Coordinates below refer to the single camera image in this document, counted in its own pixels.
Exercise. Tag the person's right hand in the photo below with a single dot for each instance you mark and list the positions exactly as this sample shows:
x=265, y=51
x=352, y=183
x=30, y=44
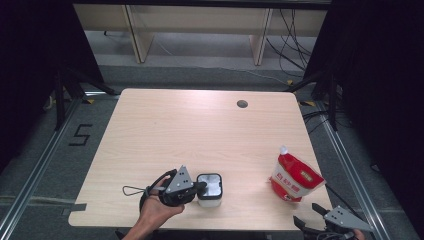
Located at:
x=360, y=235

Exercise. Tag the black metal stand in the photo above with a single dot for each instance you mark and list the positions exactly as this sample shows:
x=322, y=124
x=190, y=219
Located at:
x=60, y=100
x=332, y=100

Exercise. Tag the red and white spout pouch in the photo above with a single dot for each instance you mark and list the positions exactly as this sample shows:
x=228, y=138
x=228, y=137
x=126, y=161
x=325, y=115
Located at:
x=295, y=180

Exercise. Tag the aluminium floor rail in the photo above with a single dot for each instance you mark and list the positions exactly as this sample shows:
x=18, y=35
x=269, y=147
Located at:
x=36, y=170
x=353, y=180

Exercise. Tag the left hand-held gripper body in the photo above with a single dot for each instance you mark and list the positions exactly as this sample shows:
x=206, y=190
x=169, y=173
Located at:
x=180, y=183

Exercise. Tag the glass jar with black lid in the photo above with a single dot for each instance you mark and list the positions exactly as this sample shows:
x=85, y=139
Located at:
x=210, y=186

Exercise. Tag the black curtain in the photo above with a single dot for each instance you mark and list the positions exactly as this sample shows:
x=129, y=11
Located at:
x=383, y=83
x=30, y=66

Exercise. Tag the person's left hand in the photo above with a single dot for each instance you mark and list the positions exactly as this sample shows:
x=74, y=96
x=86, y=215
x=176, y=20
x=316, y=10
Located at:
x=156, y=210

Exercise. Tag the yellow floor tape piece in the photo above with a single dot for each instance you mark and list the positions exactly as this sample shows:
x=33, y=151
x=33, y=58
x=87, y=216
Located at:
x=307, y=103
x=290, y=81
x=89, y=100

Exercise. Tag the beige wooden furniture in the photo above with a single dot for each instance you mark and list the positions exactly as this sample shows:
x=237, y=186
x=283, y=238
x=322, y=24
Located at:
x=200, y=18

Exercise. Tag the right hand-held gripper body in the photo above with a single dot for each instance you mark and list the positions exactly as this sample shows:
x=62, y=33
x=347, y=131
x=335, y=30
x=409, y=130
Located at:
x=345, y=218

